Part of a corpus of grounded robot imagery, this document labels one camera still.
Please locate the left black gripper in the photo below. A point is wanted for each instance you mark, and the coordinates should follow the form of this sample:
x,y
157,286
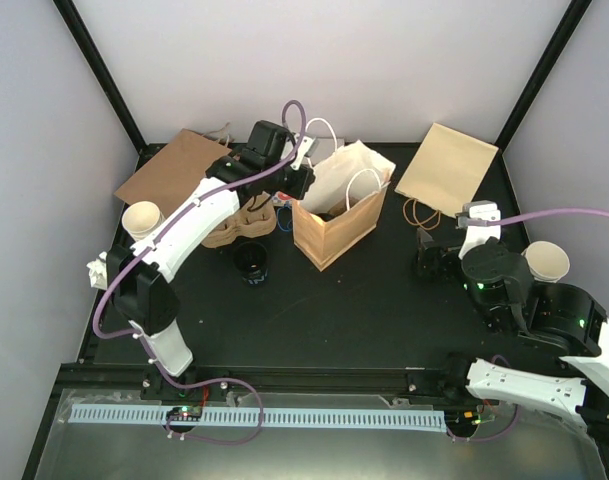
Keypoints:
x,y
306,177

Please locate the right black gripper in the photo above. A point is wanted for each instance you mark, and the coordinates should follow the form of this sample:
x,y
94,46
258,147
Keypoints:
x,y
427,248

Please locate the black coffee cup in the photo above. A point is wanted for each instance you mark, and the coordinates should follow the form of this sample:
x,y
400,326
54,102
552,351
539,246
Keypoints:
x,y
251,262
327,217

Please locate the orange paper bag white handles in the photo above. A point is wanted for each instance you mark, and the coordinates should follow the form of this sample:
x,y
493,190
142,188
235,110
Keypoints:
x,y
351,183

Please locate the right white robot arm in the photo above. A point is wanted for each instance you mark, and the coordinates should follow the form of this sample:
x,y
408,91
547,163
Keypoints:
x,y
558,319

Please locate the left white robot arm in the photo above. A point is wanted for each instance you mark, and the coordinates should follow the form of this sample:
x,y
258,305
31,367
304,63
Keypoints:
x,y
140,276

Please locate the black coffee cup open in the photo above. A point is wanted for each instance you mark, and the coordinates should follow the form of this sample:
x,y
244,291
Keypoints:
x,y
251,262

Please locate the blue checkered paper bag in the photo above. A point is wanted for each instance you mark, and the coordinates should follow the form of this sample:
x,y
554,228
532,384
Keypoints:
x,y
280,199

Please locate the right stack paper cups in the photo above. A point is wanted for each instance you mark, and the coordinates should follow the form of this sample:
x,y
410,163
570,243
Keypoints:
x,y
547,261

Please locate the stack paper cups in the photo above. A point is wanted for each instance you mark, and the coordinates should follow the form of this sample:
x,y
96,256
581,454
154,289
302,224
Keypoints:
x,y
547,261
141,218

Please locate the brown kraft paper bag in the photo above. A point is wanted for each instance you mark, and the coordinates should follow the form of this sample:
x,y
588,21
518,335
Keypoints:
x,y
172,174

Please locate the right base circuit board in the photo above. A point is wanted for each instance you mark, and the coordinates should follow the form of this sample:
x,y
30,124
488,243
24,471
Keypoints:
x,y
469,417

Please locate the base circuit board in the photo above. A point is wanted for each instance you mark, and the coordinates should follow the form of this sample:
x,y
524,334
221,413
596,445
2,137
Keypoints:
x,y
469,417
184,413

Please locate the left stack paper cups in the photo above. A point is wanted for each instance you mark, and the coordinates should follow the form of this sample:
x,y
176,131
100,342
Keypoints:
x,y
141,218

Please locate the white wrapped straws bundle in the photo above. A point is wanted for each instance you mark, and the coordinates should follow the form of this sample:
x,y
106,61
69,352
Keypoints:
x,y
97,271

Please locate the left base circuit board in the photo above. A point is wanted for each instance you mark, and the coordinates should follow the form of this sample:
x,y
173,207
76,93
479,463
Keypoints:
x,y
184,413

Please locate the tan paper bag brown handles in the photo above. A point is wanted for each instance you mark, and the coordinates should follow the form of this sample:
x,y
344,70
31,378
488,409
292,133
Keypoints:
x,y
444,174

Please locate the right black frame post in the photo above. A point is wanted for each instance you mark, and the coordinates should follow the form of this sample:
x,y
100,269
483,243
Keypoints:
x,y
556,45

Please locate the black frame post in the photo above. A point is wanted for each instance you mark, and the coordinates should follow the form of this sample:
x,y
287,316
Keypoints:
x,y
556,45
84,41

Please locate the light blue cable duct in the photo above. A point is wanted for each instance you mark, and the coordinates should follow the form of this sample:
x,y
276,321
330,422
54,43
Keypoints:
x,y
249,417

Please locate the left black frame post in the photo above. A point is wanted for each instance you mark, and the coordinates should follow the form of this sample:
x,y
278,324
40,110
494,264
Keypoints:
x,y
84,41

